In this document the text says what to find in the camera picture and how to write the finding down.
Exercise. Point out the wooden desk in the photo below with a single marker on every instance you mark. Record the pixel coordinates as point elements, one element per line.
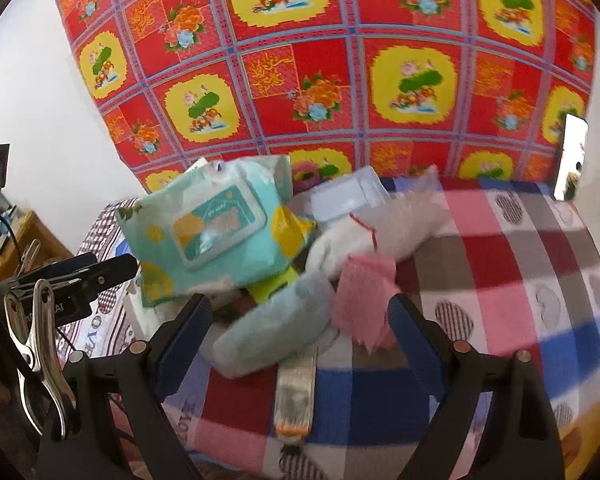
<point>40,240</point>

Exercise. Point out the pink paper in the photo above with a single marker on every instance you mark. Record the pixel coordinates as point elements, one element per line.
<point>362,300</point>

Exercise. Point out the white folded towel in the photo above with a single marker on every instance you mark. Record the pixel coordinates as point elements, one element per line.
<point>337,247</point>

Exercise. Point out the blue face mask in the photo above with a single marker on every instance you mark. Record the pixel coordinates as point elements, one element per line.
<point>270,325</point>

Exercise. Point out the teal wet wipes pack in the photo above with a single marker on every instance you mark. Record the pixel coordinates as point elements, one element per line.
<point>205,220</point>

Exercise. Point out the beige paper strip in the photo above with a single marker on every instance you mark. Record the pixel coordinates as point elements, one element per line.
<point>295,390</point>

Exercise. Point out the red floral printed blanket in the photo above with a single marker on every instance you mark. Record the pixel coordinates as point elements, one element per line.
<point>330,60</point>

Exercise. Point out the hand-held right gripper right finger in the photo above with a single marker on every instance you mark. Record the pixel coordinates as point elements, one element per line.
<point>415,342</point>

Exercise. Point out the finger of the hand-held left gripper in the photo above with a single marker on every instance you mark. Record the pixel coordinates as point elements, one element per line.
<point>115,270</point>

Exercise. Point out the white selfie stick box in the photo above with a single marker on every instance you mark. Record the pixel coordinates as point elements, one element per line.
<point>275,285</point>

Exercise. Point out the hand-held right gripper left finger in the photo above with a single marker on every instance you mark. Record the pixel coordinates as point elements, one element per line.
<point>185,342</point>

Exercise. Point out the white plastic tray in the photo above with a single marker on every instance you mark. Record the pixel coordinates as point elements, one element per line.
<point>345,195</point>

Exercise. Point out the clear plastic bag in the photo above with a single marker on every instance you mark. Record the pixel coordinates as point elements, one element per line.
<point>415,220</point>

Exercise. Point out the checked heart bed sheet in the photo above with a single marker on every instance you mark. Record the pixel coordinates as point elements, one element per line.
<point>505,285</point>

